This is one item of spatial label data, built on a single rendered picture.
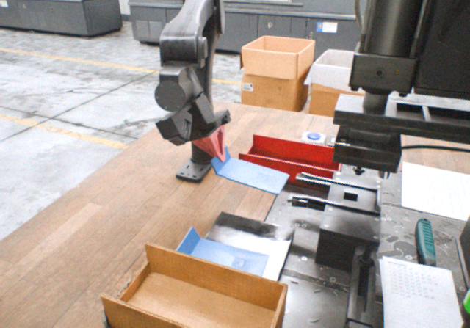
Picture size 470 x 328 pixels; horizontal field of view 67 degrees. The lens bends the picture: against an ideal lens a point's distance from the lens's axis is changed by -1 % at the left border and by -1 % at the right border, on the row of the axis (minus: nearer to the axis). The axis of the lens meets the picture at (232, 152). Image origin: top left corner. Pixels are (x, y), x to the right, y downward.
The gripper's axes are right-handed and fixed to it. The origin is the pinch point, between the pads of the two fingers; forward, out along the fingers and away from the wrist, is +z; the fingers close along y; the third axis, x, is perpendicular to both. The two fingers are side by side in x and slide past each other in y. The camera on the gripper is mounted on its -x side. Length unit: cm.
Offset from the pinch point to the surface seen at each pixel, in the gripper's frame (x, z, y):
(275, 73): 210, 26, -72
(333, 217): -6.1, 13.7, 21.5
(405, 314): -19.3, 22.2, 32.0
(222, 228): -10.6, 10.6, 0.5
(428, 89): -4.7, -5.1, 41.1
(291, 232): -6.1, 16.4, 12.0
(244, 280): -23.5, 11.4, 11.4
